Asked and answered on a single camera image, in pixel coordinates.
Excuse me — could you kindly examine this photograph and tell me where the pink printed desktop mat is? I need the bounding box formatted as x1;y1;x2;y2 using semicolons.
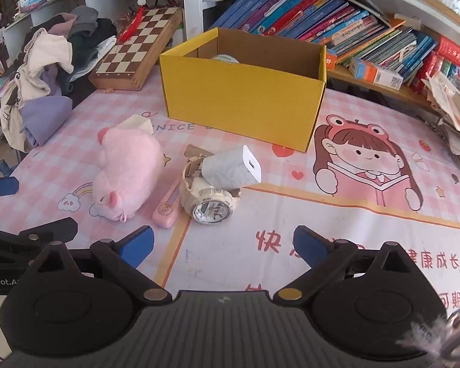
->
0;79;460;303

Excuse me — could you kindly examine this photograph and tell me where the orange and white box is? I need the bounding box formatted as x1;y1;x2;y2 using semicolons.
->
349;57;405;91

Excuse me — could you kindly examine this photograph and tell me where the white charger plug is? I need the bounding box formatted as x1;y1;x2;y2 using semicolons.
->
201;145;262;189

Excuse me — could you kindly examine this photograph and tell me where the grey garment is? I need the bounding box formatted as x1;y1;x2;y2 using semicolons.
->
70;6;99;36

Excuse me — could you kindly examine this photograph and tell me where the pink plush pig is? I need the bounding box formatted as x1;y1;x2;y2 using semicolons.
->
90;126;165;223

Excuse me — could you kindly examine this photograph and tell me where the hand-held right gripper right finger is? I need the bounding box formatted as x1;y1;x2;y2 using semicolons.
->
272;225;426;307

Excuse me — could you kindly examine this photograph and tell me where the white shelf unit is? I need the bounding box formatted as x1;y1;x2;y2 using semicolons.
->
0;0;460;117

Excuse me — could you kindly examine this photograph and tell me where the black garment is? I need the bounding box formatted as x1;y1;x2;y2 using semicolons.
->
59;18;118;85

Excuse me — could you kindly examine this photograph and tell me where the grey fluffy trim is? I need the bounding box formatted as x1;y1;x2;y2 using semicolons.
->
397;305;460;368

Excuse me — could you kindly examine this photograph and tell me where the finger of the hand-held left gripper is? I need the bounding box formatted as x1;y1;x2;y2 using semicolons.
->
0;217;78;254
0;175;21;210

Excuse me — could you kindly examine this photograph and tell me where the cream garment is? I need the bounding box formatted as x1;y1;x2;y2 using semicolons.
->
0;29;76;153

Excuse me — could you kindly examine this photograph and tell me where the pink utility knife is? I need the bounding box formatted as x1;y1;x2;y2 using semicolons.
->
152;182;182;229

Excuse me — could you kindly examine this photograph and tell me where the white wrist watch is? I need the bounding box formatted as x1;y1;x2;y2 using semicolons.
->
179;144;242;225

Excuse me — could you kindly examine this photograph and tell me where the purple garment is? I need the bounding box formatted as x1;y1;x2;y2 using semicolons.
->
21;95;73;147

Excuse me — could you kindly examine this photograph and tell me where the beige paper packet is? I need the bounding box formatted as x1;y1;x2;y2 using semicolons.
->
117;114;155;135

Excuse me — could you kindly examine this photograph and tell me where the row of colourful books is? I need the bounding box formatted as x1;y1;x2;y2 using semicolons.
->
203;0;438;85

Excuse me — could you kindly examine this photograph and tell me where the red pen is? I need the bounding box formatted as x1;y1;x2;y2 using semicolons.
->
117;0;147;43

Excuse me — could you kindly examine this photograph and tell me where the red thick book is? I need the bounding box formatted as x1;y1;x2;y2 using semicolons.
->
410;36;460;98

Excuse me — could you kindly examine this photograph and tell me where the wooden chess board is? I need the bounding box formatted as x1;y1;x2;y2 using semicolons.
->
88;6;184;93

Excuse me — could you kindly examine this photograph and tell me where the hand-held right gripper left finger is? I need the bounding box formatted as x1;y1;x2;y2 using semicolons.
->
31;225;173;307

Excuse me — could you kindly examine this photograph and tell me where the yellow cardboard box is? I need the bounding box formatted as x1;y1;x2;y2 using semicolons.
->
159;27;327;153

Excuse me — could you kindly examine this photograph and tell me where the pile of papers and books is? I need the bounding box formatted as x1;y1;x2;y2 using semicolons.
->
425;71;460;182

